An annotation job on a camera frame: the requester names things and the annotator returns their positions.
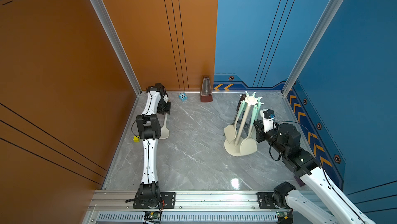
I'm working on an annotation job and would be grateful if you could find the dark red metronome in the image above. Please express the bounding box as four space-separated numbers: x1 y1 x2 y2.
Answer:
200 77 213 103

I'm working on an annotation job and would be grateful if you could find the cream turner mint handle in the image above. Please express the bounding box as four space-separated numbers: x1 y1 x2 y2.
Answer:
240 105 259 156

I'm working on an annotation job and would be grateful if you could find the small blue toy cube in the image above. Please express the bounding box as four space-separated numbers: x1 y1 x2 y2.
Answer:
178 93 188 102

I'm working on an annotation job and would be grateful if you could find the left green circuit board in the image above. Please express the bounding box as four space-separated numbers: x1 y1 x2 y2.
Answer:
143 211 162 224

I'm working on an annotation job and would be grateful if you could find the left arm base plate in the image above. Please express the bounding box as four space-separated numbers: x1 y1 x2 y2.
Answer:
133 192 176 210

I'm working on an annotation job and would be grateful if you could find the aluminium rail frame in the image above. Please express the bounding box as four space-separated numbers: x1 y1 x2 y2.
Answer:
81 189 356 224

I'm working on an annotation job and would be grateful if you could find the green circuit board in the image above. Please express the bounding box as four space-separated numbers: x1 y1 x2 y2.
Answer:
143 211 162 224
276 212 294 224

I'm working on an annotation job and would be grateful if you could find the cream spatula mint handle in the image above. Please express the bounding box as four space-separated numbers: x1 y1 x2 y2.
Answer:
224 100 246 143

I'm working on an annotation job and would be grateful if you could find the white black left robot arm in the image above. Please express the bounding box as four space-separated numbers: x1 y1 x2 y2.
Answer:
134 83 171 209

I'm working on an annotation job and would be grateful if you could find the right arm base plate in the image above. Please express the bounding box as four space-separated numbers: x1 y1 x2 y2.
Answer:
256 192 277 210

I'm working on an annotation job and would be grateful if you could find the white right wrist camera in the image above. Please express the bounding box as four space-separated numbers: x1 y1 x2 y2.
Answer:
260 109 276 133

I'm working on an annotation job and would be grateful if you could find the dark metal trowel spatula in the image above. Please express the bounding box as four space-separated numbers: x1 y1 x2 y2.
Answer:
232 93 247 124

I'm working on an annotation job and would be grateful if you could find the cream spatula wooden handle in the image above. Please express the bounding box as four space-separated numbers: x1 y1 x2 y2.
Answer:
159 113 170 140

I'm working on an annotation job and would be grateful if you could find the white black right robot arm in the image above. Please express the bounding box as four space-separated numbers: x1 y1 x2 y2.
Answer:
253 120 373 224

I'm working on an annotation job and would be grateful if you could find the right green circuit board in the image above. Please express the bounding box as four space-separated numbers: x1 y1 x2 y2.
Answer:
276 212 294 224

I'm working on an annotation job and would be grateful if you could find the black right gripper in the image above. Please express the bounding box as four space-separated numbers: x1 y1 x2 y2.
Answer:
252 119 288 158

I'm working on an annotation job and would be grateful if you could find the cream utensil rack stand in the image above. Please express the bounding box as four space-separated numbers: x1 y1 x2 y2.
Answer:
224 92 262 157

